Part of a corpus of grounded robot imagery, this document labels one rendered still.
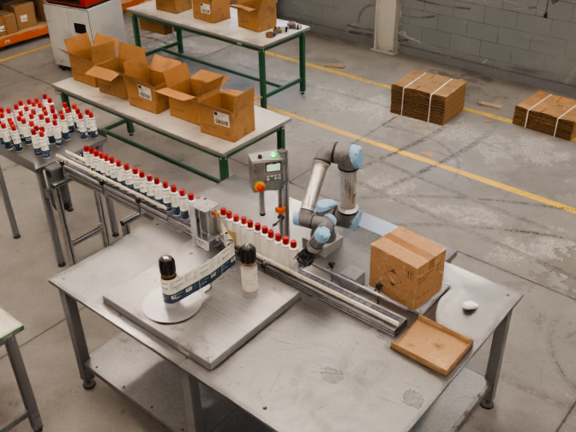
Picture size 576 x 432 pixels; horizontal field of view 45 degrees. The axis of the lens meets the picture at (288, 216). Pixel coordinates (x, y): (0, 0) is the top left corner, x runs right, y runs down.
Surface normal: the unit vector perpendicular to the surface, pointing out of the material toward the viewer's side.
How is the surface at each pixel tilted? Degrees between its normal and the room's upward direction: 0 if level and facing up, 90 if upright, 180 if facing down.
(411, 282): 90
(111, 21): 90
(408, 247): 0
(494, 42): 90
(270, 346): 0
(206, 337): 0
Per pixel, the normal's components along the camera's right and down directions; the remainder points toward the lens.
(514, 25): -0.65, 0.43
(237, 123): 0.84, 0.29
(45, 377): -0.02, -0.84
